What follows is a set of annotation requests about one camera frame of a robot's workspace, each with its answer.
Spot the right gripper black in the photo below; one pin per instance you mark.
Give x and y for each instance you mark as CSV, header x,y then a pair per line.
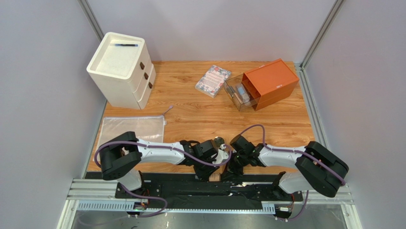
x,y
234,166

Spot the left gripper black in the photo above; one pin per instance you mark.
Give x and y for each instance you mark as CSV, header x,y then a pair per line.
x,y
204,176

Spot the small peach bottle black cap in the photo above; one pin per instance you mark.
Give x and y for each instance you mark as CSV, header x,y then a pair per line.
x,y
215,177

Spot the clear acrylic drawer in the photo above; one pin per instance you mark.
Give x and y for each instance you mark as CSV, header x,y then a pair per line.
x,y
228,87

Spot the clear glitter bottle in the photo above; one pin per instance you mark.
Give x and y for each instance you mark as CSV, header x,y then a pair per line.
x,y
245,97

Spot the peach foundation bottle grey cap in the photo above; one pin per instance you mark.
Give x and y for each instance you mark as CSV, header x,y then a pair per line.
x,y
236,93

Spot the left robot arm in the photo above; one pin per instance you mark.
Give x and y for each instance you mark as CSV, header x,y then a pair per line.
x,y
118,157

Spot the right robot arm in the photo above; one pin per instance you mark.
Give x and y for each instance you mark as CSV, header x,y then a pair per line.
x,y
317,167

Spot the gold lid cream jar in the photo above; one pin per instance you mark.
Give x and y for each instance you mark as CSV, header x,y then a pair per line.
x,y
219,141

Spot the clear mesh zipper pouch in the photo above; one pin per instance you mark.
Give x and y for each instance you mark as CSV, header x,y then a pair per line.
x,y
149,128

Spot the orange drawer box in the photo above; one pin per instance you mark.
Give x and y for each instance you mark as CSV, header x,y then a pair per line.
x,y
269,83

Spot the floral notebook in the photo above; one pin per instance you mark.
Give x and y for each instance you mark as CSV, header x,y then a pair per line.
x,y
212,81

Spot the white drawer cabinet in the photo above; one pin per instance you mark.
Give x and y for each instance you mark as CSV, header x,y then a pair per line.
x,y
124,75

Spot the black pen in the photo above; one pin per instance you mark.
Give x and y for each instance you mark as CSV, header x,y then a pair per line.
x,y
125,45

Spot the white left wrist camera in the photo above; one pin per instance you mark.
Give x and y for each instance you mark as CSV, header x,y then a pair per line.
x,y
224,155

